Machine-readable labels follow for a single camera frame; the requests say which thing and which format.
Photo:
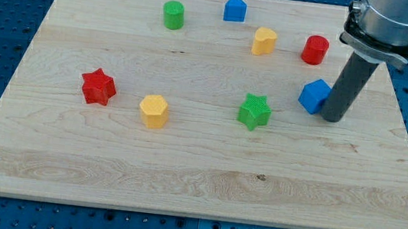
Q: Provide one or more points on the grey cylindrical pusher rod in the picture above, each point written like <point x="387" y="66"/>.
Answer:
<point x="355" y="74"/>

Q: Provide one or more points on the blue house-shaped block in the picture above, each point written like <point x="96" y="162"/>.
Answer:
<point x="235" y="10"/>

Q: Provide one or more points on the wooden board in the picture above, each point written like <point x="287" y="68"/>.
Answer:
<point x="298" y="172"/>

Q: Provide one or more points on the yellow heart block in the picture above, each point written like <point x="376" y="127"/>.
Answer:
<point x="264" y="41"/>

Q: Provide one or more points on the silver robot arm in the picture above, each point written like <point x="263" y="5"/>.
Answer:
<point x="378" y="31"/>

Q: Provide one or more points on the green star block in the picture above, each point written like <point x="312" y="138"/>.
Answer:
<point x="254" y="111"/>

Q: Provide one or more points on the green cylinder block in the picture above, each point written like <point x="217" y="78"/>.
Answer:
<point x="173" y="15"/>

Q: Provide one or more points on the red star block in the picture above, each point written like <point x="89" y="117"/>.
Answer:
<point x="98" y="87"/>

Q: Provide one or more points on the red cylinder block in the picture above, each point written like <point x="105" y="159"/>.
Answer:
<point x="315" y="49"/>

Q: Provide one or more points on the blue cube block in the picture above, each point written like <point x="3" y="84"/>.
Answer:
<point x="314" y="95"/>

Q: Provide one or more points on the yellow hexagon block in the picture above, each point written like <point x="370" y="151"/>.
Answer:
<point x="154" y="111"/>

